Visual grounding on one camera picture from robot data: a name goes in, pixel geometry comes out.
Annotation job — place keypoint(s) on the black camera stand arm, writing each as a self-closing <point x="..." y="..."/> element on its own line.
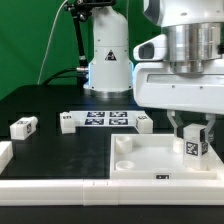
<point x="80" y="11"/>

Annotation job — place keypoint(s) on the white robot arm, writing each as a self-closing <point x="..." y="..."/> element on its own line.
<point x="182" y="67"/>

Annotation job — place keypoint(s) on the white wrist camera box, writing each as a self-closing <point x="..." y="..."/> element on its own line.
<point x="152" y="50"/>

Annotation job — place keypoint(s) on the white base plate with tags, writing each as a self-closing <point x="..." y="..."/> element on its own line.
<point x="107" y="118"/>

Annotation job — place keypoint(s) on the white U-shaped obstacle fence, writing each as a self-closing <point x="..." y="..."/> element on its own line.
<point x="113" y="191"/>

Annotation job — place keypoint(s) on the white square table top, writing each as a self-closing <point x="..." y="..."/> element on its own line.
<point x="154" y="156"/>

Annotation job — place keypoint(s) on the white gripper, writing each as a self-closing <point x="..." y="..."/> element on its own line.
<point x="155" y="86"/>

